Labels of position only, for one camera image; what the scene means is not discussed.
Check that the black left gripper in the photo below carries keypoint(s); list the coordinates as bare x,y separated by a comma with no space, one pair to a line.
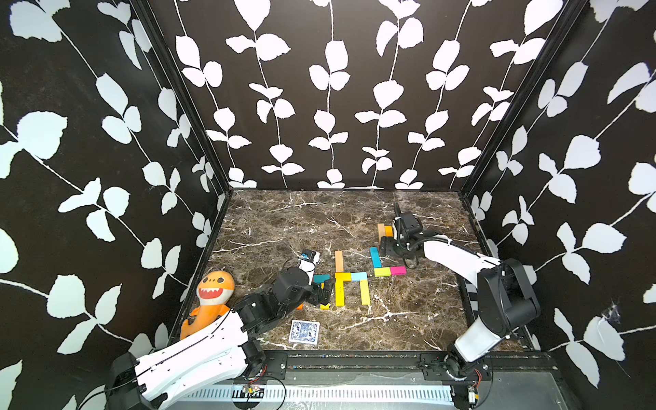
315,297

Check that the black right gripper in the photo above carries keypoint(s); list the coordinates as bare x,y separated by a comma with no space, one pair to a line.
386,246

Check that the teal block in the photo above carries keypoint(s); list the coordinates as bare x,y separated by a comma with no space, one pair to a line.
321,278

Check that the magenta block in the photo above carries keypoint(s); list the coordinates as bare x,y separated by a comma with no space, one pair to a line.
398,270

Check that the amber yellow short block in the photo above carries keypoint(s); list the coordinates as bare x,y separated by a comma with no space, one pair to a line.
343,277

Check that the cyan long block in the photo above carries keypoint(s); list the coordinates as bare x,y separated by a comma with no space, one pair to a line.
376,261

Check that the lime green short block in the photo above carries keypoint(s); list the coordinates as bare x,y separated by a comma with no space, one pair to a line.
382,272

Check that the light blue block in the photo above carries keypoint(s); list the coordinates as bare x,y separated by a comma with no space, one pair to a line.
357,277

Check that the natural wood short block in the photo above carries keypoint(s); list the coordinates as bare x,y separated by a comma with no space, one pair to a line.
339,266

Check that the yellow-green long block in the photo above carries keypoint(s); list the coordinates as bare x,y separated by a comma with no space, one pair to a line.
365,293

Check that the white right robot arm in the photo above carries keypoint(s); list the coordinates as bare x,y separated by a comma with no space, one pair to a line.
505,296

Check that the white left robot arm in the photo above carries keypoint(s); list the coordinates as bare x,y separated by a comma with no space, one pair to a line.
225,349

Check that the blue playing card box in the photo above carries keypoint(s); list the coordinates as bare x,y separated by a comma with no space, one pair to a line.
304,332

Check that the black white checkerboard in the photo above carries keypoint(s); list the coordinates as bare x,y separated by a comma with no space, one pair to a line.
472,303

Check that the orange plush toy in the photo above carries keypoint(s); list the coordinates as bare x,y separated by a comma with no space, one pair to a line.
213,292

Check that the black metal base rail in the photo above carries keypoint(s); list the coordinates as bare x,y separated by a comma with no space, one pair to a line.
429,364

